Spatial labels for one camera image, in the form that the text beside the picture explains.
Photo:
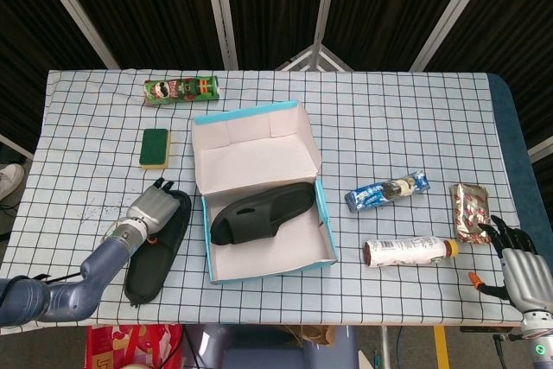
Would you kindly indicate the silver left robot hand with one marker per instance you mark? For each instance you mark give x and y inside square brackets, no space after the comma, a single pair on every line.
[153,209]

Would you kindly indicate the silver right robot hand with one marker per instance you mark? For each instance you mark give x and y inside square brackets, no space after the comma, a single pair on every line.
[529,278]

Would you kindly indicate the black rubber slipper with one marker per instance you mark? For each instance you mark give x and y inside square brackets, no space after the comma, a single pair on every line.
[268,213]
[147,274]

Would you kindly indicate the white and teal shoebox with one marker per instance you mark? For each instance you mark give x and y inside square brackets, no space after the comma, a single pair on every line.
[259,157]

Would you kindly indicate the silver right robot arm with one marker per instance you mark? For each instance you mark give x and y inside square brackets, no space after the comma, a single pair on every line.
[540,343]

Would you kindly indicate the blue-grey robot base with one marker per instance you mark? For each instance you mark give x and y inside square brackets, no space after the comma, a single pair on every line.
[259,351]

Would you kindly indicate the white shoe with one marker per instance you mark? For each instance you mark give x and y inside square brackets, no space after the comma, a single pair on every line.
[10,181]

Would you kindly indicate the green and yellow sponge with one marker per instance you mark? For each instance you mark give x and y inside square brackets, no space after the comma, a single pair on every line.
[154,146]

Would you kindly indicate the silver and red snack packet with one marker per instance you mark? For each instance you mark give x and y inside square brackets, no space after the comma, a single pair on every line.
[471,213]

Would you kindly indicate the green Pringles can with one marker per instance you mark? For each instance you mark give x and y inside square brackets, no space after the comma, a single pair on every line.
[181,90]

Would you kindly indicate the white-label brown drink bottle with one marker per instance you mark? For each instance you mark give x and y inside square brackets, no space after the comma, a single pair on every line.
[402,251]

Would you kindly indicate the red patterned bag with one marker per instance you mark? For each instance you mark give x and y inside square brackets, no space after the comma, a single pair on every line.
[129,347]

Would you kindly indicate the blue Oreo cookie pack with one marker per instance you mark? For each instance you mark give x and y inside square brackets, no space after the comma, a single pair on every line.
[371,196]

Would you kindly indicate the brown paper bag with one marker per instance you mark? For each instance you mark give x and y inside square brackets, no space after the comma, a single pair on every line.
[315,334]

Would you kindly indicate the checkered light blue tablecloth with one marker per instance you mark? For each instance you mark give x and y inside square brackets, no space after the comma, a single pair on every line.
[389,127]

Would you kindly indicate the black folding screen white frame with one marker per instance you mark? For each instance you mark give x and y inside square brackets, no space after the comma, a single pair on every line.
[151,6]

